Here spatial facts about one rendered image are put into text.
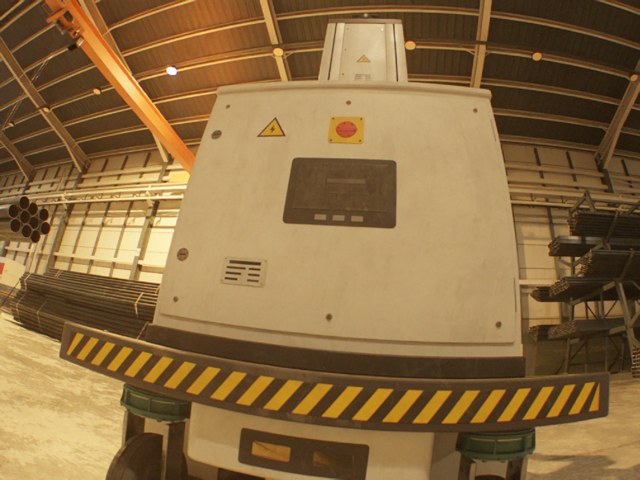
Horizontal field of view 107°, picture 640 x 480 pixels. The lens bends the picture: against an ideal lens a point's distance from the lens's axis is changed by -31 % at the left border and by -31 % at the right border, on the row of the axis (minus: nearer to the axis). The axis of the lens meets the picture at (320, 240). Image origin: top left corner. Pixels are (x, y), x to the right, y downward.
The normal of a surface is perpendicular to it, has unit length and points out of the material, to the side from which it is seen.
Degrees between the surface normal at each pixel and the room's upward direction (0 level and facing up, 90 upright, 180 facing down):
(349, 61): 90
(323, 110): 90
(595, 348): 90
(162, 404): 90
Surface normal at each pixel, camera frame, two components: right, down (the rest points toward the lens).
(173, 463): 0.99, 0.05
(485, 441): -0.68, -0.33
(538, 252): -0.17, -0.37
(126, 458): -0.01, -0.91
